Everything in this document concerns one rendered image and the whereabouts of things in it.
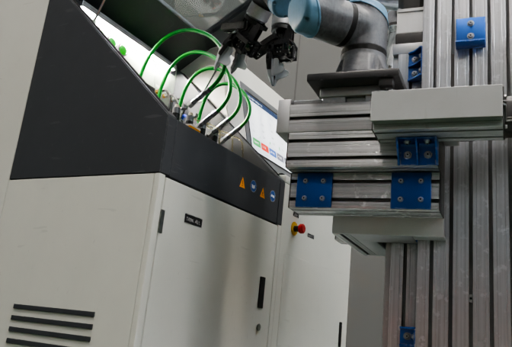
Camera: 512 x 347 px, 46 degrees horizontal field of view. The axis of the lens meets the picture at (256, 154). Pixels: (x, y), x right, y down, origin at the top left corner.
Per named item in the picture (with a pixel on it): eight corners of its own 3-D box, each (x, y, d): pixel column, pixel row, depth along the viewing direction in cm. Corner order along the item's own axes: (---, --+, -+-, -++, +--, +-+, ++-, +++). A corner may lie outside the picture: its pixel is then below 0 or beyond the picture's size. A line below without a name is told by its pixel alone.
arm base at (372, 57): (396, 98, 156) (398, 63, 159) (386, 74, 142) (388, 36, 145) (340, 101, 162) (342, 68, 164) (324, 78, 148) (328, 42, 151)
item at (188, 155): (169, 176, 157) (177, 119, 162) (156, 177, 159) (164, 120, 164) (276, 223, 208) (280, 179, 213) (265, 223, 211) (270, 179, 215)
